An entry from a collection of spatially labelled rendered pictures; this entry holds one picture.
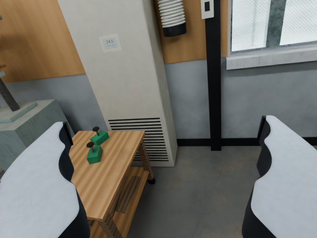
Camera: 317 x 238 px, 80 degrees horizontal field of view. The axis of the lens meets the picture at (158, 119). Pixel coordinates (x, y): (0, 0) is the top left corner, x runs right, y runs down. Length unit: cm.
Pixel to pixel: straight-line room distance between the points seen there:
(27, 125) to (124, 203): 95
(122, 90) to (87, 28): 45
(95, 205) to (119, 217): 38
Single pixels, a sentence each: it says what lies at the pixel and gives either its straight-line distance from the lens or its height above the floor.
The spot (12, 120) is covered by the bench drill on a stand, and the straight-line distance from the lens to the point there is 184.
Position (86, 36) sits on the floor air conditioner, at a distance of 140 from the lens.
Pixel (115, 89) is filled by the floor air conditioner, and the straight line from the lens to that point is 144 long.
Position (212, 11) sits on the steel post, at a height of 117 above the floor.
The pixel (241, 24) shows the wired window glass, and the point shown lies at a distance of 159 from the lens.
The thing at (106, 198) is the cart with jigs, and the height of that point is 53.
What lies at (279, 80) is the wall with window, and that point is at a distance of 170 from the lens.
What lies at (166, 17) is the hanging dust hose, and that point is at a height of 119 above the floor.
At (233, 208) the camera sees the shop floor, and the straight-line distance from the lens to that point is 154.
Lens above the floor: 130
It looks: 32 degrees down
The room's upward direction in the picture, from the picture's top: 12 degrees counter-clockwise
